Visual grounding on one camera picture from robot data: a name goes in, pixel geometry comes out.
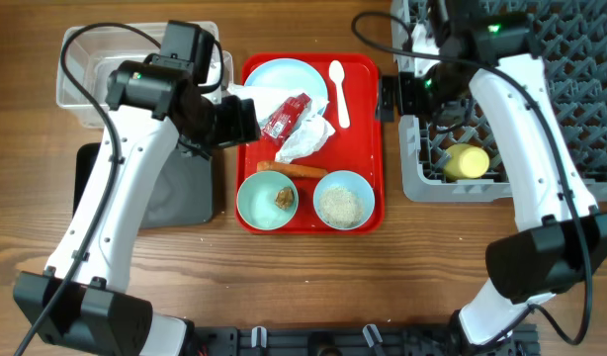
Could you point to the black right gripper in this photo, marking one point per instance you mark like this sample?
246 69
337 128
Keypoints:
401 83

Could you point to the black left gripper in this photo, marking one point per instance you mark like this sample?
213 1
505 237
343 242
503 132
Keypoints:
243 124

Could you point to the yellow plastic cup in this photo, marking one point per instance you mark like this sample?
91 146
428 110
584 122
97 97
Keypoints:
465 162

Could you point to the green bowl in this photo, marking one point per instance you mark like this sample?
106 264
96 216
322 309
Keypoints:
256 200

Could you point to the brown food scrap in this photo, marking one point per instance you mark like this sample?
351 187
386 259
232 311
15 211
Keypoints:
285 198

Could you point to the blue bowl with rice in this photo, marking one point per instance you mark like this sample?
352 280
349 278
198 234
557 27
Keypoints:
344 200

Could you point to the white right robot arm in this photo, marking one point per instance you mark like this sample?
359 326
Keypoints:
561 236

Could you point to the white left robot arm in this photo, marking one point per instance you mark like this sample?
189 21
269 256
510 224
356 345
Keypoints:
80 299

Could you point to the grey dishwasher rack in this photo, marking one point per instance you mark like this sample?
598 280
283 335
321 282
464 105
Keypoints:
573 39

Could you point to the red snack wrapper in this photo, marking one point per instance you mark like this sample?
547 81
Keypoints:
282 122

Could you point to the light blue plate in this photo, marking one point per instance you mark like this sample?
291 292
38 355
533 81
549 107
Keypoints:
276 80

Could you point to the orange carrot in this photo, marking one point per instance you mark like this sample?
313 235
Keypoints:
292 170

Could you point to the crumpled white napkin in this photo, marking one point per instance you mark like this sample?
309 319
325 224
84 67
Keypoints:
311 130

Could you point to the black tray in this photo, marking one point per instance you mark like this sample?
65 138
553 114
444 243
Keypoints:
185 193

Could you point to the white plastic spoon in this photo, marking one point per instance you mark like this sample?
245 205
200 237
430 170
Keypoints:
337 76

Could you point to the red serving tray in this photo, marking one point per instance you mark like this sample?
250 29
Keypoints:
358 149

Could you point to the clear plastic bin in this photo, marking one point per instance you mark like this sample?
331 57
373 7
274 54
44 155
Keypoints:
92 57

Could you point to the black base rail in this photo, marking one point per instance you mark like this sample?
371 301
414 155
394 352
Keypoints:
425 339

